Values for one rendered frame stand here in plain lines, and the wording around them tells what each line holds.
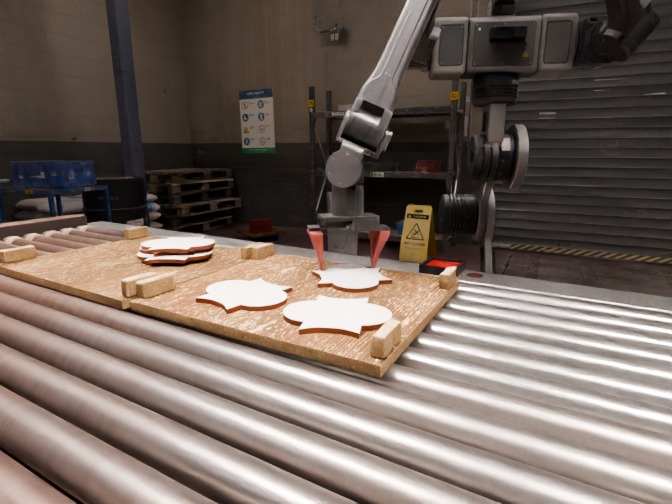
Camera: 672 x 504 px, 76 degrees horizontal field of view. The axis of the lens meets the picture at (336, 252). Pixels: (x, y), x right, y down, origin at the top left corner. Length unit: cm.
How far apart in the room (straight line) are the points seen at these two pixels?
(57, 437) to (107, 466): 7
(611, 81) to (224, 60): 501
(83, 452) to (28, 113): 576
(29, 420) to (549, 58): 140
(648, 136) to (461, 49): 415
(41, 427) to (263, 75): 637
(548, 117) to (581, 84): 42
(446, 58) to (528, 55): 23
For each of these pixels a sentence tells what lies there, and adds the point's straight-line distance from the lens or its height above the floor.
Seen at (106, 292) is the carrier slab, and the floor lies 94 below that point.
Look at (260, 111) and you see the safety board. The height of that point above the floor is 170.
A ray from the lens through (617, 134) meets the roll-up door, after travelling 539.
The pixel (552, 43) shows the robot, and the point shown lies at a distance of 147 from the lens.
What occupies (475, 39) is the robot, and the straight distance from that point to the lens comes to 142.
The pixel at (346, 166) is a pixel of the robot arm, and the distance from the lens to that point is 67.
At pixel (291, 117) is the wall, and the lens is 636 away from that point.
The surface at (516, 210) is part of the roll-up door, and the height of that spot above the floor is 47.
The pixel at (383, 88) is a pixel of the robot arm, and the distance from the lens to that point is 76.
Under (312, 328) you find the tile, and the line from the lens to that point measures 54.
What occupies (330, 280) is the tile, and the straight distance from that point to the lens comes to 71.
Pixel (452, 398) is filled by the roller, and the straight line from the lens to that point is 47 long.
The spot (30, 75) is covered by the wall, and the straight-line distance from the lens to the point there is 618.
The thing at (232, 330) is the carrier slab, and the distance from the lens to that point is 57.
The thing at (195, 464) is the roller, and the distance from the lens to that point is 40.
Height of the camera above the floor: 116
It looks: 13 degrees down
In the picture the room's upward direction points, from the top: straight up
